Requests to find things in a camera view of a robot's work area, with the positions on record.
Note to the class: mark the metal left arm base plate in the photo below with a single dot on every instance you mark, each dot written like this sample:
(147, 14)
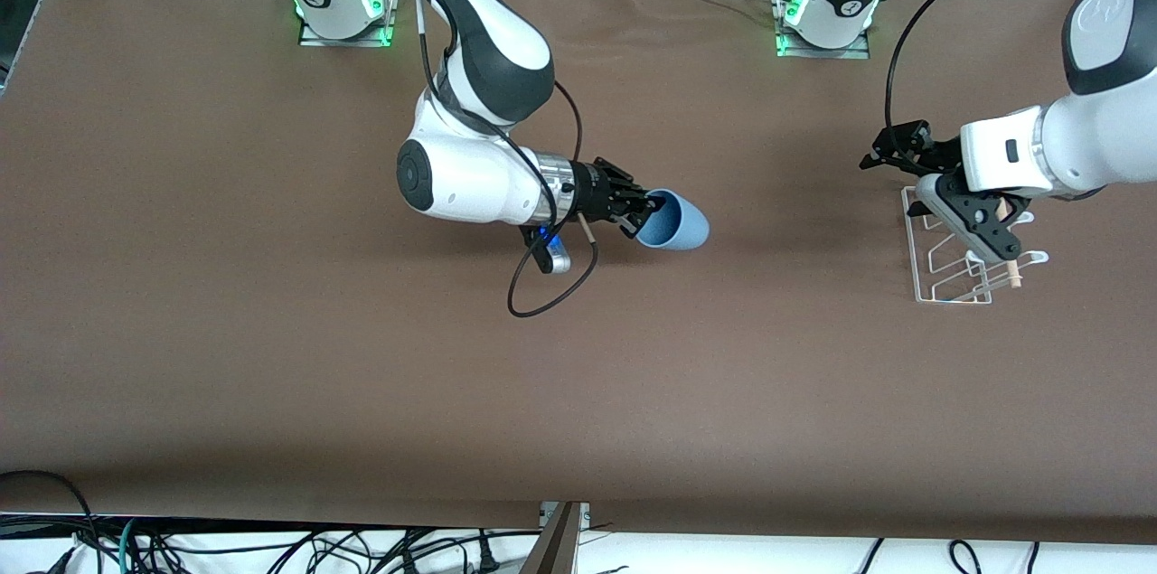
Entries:
(859, 51)

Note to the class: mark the brown support beam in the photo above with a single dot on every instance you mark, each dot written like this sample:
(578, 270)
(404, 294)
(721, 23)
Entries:
(553, 547)

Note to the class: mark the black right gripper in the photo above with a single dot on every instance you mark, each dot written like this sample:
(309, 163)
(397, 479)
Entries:
(592, 190)

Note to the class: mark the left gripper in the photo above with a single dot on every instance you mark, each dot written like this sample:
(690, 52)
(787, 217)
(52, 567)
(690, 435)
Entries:
(933, 155)

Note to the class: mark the blue plastic cup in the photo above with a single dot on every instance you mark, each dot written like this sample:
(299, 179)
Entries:
(682, 226)

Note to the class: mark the small beige gripper stick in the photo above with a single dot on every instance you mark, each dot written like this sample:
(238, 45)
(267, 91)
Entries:
(586, 229)

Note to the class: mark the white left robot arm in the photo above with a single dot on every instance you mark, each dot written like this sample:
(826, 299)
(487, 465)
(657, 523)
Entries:
(1103, 122)

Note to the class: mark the wooden rack dowel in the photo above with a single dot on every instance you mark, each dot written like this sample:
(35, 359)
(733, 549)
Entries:
(1014, 274)

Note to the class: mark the brown table cover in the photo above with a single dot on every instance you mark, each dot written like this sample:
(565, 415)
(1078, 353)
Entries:
(578, 375)

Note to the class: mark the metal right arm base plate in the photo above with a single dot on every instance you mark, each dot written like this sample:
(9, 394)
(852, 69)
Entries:
(312, 36)

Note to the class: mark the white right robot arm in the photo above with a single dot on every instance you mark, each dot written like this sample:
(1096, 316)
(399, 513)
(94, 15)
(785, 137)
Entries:
(470, 185)

